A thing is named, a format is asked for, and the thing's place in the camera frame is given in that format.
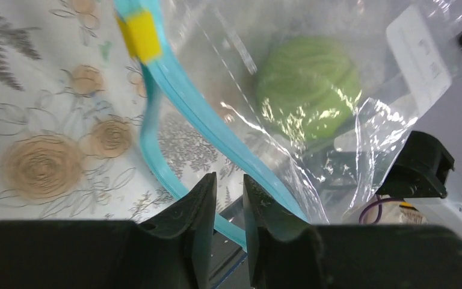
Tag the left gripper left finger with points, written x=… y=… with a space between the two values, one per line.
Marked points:
x=170 y=250

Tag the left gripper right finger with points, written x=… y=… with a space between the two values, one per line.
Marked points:
x=284 y=251

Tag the clear zip top bag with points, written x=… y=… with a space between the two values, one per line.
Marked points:
x=202 y=114

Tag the green fake cabbage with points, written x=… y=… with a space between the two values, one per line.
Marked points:
x=307 y=88

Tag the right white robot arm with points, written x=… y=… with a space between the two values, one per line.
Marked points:
x=423 y=174

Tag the yellow zipper slider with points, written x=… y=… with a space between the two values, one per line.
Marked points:
x=140 y=36

